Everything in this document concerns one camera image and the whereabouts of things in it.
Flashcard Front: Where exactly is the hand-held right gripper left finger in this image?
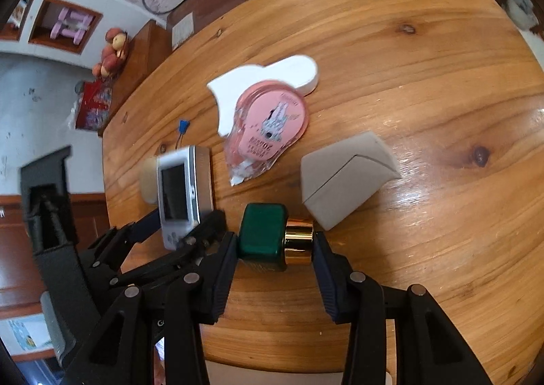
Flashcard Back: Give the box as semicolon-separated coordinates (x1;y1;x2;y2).
64;232;239;385

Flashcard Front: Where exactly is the fruit bowl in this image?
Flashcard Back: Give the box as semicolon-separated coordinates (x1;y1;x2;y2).
102;30;130;80

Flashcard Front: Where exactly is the white bucket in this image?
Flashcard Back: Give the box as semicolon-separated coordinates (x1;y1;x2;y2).
508;0;538;29

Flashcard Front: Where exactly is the pink correction tape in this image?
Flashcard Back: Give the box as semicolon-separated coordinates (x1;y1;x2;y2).
223;81;307;187

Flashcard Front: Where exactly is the white cloud-shaped block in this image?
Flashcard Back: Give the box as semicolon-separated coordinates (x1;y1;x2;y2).
207;54;319;138

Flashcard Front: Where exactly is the brown wooden door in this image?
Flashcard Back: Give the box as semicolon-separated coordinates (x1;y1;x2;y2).
0;194;107;320

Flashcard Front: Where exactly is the red tissue packet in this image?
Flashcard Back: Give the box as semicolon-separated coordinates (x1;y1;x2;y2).
70;80;115;131

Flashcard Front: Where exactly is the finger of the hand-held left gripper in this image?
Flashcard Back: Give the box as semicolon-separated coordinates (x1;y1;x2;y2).
87;210;164;269
108;210;228;290

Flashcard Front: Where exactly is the green perfume bottle gold cap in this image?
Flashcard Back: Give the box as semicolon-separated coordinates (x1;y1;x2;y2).
237;203;315;273

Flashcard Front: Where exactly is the grey angular box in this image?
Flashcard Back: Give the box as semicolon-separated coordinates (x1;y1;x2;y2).
301;132;402;231

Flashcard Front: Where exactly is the white handheld game console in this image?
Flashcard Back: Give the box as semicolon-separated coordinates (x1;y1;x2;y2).
156;146;215;250

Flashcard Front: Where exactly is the grey notebook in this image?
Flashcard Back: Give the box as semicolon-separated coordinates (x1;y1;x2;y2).
171;13;196;50

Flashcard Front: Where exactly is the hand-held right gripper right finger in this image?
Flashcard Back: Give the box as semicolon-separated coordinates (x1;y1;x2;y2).
312;232;494;385

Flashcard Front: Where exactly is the picture frame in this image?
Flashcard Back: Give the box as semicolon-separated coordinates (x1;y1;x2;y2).
8;0;32;29

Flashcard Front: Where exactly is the wooden side cabinet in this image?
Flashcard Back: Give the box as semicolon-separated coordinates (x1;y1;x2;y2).
98;19;171;139

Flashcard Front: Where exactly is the gold round compact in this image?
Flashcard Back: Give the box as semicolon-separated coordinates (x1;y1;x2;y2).
140;157;160;205

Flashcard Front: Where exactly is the printed paper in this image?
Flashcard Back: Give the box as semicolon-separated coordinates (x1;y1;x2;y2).
6;317;56;354

